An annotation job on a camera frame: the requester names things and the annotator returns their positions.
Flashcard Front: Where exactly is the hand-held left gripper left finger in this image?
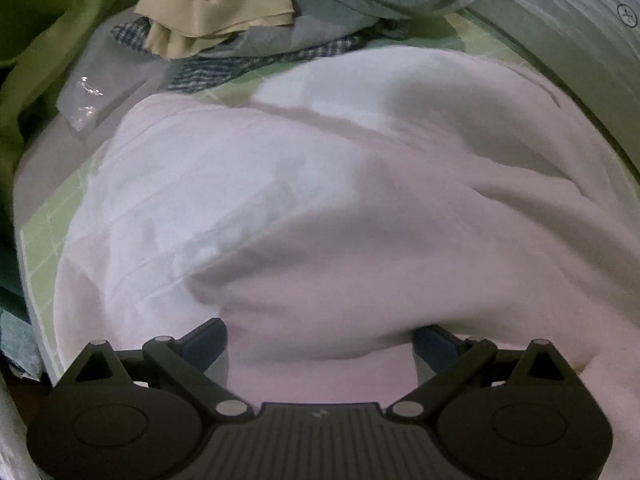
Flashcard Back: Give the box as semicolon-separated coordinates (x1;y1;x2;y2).
52;317;253;418

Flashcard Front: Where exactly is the teal cloth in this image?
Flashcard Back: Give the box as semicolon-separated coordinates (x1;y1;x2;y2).
0;240;46;381

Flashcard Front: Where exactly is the green cloth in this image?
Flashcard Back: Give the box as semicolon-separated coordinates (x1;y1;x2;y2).
0;0;151;196

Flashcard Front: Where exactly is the white striped bedding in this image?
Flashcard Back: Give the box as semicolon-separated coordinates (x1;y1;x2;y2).
465;0;640;161

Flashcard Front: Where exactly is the clear plastic bag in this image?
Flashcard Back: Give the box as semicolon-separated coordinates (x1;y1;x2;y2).
56;35;166;132

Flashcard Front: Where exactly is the white garment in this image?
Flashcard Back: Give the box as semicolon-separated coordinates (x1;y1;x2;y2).
52;46;640;480

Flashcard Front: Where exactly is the beige cloth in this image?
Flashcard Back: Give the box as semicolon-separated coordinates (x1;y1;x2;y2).
134;0;295;60

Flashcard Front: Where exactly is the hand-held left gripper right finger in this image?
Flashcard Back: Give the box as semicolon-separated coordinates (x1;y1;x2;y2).
387;325;582;418

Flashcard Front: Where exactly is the blue checked cloth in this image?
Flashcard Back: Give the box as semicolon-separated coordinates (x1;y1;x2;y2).
110;16;416;93

